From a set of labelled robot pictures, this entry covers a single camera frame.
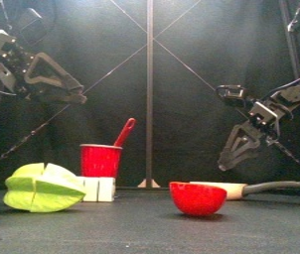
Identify thin diagonal frame brace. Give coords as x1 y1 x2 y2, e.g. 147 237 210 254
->
0 0 203 176
108 0 300 182

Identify white pan with grey handle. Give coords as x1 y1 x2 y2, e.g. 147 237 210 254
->
188 180 300 201

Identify dark slanted frame post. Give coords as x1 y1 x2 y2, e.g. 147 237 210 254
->
278 0 300 167

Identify white toy block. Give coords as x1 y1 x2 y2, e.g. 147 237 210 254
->
76 176 100 203
96 177 116 203

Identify grey vertical frame post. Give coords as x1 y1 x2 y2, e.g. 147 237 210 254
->
136 0 162 190

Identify red plastic cup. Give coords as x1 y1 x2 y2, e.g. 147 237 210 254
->
77 143 123 180

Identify red bowl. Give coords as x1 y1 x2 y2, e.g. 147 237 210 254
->
168 181 227 217

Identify green toy star fruit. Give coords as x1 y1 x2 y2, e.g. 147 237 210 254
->
2 162 87 213

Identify red plastic spoon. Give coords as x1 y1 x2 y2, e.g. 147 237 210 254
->
112 117 137 148

